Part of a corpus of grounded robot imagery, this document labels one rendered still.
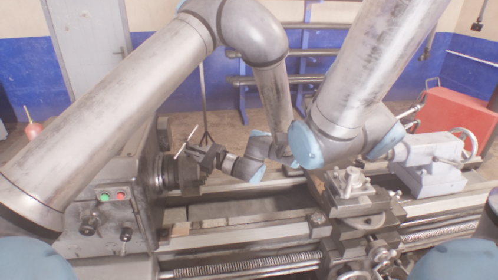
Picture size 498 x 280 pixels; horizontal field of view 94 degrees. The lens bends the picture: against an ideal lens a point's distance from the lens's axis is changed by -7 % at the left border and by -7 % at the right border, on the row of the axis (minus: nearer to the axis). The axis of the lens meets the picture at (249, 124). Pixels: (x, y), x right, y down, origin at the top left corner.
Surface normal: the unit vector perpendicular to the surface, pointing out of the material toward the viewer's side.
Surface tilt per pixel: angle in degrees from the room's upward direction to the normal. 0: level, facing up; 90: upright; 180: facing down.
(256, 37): 87
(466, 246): 5
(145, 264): 32
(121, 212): 90
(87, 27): 90
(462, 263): 5
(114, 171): 45
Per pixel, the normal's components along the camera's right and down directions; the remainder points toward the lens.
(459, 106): -0.88, 0.22
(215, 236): 0.10, -0.44
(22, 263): 0.09, -0.85
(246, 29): -0.08, 0.36
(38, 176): 0.48, -0.25
